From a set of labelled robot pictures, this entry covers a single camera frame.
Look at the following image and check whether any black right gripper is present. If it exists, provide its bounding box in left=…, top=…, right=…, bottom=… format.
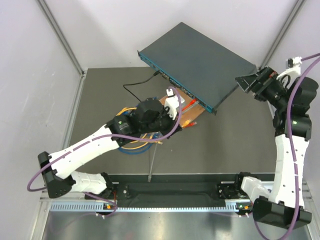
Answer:
left=234, top=66, right=290, bottom=109

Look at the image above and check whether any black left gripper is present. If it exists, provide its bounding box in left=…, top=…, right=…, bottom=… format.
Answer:
left=141, top=106, right=182, bottom=140

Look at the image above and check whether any yellow patch cable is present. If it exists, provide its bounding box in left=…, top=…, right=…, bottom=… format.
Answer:
left=114, top=106, right=193, bottom=149

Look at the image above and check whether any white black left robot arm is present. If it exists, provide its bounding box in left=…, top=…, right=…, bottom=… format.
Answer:
left=38, top=96, right=182, bottom=199

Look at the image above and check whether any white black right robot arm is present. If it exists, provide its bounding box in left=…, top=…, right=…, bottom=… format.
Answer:
left=233, top=67, right=319, bottom=230

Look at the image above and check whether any wooden base board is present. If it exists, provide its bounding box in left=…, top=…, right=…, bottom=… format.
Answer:
left=157, top=94, right=206, bottom=129

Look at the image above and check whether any red patch cable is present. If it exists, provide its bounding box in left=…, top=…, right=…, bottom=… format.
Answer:
left=181, top=98, right=198, bottom=129

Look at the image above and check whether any dark blue network switch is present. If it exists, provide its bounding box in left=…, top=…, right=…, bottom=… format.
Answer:
left=138, top=22, right=257, bottom=114

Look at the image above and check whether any blue patch cable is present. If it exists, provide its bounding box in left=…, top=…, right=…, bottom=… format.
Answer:
left=117, top=96, right=166, bottom=156

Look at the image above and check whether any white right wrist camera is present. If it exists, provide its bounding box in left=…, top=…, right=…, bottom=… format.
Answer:
left=277, top=56, right=302, bottom=80

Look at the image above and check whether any grey patch cable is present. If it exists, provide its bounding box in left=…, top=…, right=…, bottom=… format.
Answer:
left=147, top=100, right=200, bottom=182

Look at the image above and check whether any black patch cable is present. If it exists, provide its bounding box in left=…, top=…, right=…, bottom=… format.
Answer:
left=122, top=70, right=159, bottom=103

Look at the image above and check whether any aluminium frame rail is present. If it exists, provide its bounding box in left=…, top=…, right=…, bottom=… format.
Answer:
left=48, top=182, right=253, bottom=215

